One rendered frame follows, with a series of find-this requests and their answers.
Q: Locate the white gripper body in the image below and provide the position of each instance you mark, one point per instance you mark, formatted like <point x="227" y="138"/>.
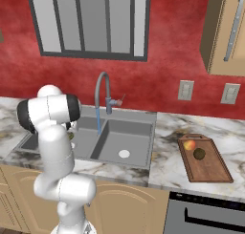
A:
<point x="73" y="124"/>

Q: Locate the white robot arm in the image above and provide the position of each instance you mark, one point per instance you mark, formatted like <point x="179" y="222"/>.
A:
<point x="52" y="148"/>

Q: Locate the brown green kiwi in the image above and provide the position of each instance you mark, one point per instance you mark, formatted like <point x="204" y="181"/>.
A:
<point x="199" y="153"/>
<point x="71" y="136"/>

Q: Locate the white sink drain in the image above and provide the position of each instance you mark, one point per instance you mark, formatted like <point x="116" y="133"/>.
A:
<point x="124" y="154"/>
<point x="73" y="145"/>

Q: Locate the red faucet lever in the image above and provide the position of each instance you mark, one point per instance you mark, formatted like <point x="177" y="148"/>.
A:
<point x="120" y="101"/>

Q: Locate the grey double sink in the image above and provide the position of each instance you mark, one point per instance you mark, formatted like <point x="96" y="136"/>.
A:
<point x="127" y="139"/>

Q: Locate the grey curved faucet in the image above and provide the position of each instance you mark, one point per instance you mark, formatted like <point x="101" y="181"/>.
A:
<point x="102" y="77"/>

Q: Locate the red yellow mango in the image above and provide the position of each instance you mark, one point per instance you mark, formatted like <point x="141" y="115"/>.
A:
<point x="189" y="145"/>

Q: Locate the wooden cutting board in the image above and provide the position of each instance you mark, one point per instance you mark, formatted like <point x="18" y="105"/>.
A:
<point x="207" y="166"/>

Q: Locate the blue water stream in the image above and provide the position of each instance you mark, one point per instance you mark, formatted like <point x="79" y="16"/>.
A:
<point x="99" y="123"/>

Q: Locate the tan base cupboard door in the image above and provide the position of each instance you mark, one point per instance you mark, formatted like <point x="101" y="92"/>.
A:
<point x="19" y="199"/>
<point x="127" y="209"/>

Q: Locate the dark framed window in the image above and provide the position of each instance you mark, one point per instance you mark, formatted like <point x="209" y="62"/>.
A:
<point x="89" y="21"/>

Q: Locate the silver dishwasher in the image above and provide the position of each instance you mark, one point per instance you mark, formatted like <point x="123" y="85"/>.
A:
<point x="204" y="218"/>

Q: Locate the grey wall outlet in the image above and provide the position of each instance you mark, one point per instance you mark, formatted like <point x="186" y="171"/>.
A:
<point x="185" y="90"/>
<point x="230" y="93"/>

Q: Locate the tan wall cupboard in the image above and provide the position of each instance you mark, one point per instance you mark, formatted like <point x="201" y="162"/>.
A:
<point x="223" y="31"/>

